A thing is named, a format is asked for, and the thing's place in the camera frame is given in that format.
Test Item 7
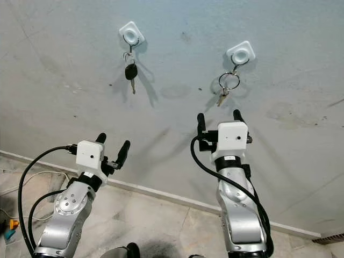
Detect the grey skirting board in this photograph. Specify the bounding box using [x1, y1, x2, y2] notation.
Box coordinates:
[0, 150, 324, 239]

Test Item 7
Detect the black car key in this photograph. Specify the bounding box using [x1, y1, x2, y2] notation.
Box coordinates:
[123, 45, 139, 96]

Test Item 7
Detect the robot left leg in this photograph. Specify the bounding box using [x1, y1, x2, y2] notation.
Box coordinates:
[99, 242, 141, 258]

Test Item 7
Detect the orange and blue small object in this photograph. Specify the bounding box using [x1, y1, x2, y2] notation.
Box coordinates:
[4, 219, 21, 241]

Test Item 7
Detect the brown floor grate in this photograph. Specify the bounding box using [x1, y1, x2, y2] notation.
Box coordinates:
[313, 233, 344, 246]

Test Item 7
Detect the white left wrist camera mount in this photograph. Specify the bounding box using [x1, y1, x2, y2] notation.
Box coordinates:
[76, 140, 105, 178]

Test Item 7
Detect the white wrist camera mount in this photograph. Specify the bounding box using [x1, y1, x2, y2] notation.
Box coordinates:
[217, 121, 249, 157]
[76, 140, 105, 178]

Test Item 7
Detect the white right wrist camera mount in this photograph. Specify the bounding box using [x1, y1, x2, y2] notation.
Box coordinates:
[217, 121, 249, 157]

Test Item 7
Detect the silver key ring with keys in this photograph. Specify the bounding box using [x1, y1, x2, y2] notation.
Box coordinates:
[215, 64, 241, 108]

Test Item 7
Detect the white square wall hook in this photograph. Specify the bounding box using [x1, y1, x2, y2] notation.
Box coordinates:
[119, 21, 145, 47]
[226, 41, 256, 67]

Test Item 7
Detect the white floor cable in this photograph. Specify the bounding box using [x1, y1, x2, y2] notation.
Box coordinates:
[0, 170, 55, 221]

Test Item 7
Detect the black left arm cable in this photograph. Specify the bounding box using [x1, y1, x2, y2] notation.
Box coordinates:
[18, 145, 82, 257]
[27, 188, 68, 255]

